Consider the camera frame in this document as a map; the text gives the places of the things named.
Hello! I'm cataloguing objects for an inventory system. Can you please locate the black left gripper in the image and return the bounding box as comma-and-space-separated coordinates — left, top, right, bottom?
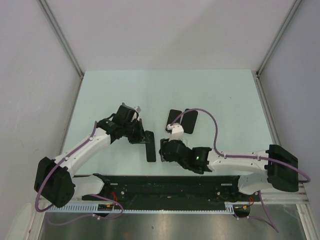
122, 118, 149, 144

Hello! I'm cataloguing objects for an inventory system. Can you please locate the black phone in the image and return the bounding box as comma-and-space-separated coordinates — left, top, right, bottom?
145, 130, 157, 163
180, 109, 199, 134

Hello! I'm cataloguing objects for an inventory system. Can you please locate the beige ring phone case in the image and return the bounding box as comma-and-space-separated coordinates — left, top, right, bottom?
164, 109, 183, 132

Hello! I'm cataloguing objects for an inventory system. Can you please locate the black smartphone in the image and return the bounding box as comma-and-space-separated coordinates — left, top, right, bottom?
165, 109, 182, 131

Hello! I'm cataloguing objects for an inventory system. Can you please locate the clear magsafe phone case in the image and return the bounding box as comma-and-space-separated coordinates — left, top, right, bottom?
181, 133, 189, 147

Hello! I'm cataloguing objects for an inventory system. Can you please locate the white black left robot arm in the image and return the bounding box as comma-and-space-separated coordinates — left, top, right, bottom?
34, 104, 148, 213

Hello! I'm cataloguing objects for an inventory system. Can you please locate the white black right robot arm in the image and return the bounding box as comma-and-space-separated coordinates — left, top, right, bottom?
159, 138, 299, 201

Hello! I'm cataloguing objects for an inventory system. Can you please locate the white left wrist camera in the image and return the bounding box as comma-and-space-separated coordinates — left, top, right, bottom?
132, 106, 141, 121

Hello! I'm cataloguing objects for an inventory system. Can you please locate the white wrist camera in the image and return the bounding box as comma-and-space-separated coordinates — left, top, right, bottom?
166, 123, 184, 141
132, 106, 141, 121

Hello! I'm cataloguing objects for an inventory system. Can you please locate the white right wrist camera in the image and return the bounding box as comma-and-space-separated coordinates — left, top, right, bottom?
166, 123, 184, 141

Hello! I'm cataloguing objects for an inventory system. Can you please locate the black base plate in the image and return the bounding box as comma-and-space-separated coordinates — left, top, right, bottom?
82, 174, 261, 211

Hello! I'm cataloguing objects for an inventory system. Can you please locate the grey slotted cable duct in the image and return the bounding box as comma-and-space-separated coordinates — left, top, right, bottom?
47, 201, 251, 214

